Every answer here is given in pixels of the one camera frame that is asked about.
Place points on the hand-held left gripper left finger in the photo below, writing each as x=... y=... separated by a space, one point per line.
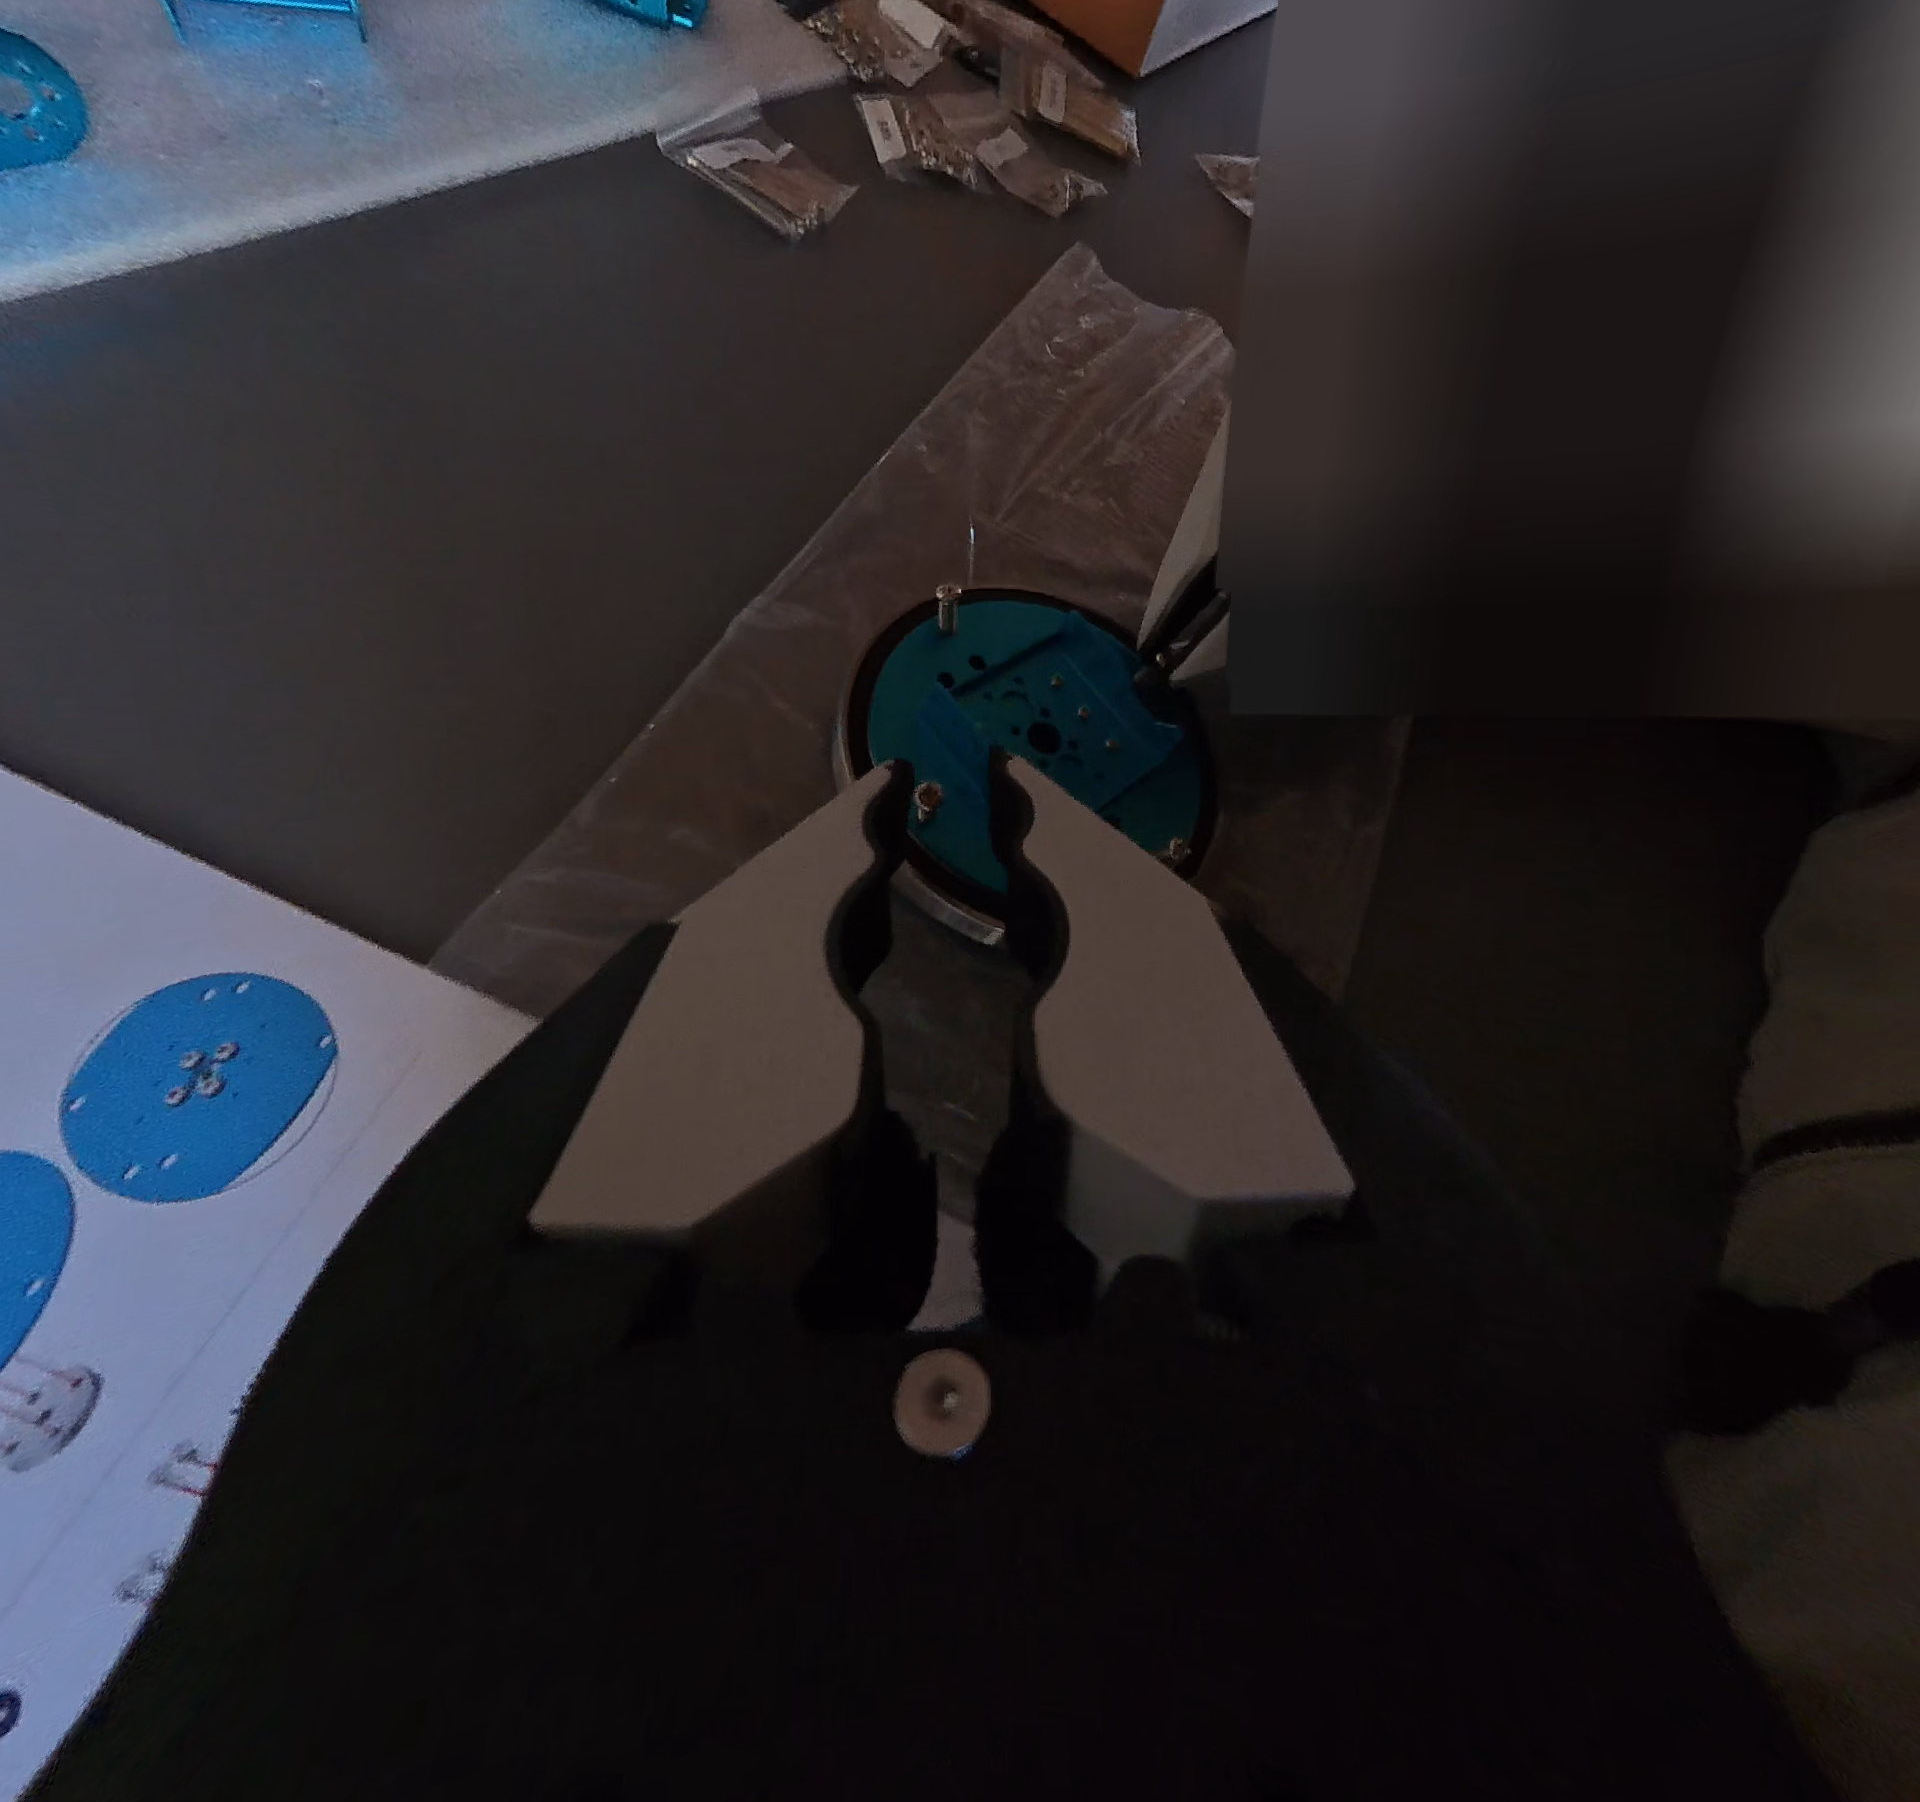
x=706 y=1067

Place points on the pile of small screw bags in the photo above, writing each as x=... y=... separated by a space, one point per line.
x=916 y=106

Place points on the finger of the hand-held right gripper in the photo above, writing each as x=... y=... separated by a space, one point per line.
x=1206 y=521
x=1208 y=660

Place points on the blue disc with square bracket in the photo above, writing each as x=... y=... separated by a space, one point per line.
x=901 y=693

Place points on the white foam sheet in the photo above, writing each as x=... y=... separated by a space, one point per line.
x=450 y=106

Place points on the clear plastic bag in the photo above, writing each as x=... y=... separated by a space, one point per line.
x=1021 y=452

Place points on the grey desk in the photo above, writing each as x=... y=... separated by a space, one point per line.
x=450 y=482

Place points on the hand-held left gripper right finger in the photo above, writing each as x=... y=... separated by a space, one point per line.
x=1186 y=1067

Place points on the white instruction manual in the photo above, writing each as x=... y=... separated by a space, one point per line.
x=226 y=902

